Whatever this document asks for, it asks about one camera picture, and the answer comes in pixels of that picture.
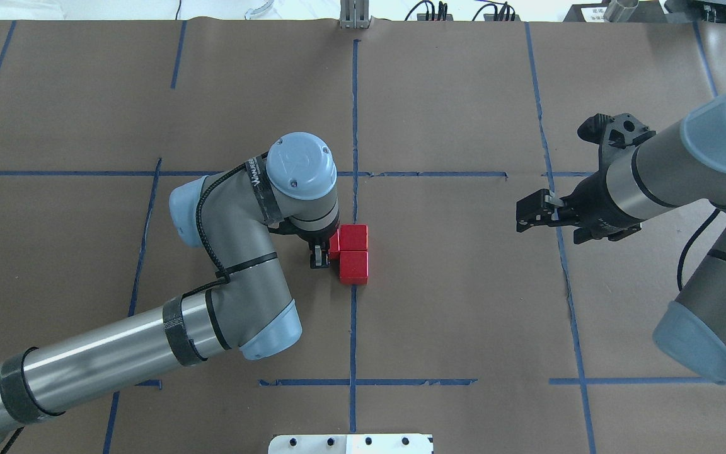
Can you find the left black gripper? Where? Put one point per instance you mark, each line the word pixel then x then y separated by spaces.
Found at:
pixel 319 256

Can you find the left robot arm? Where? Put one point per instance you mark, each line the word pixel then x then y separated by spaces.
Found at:
pixel 289 190

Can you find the aluminium profile post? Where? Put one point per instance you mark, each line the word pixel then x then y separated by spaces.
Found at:
pixel 354 14

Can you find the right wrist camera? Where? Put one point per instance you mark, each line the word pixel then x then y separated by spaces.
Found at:
pixel 618 131

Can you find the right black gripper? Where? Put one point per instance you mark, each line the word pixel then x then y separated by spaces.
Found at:
pixel 593 200

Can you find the white camera stand base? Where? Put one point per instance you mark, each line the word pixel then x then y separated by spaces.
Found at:
pixel 353 443

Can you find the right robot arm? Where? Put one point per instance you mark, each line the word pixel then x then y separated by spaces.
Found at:
pixel 642 174

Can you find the red block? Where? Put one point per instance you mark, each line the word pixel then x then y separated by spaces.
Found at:
pixel 334 250
pixel 354 267
pixel 353 237

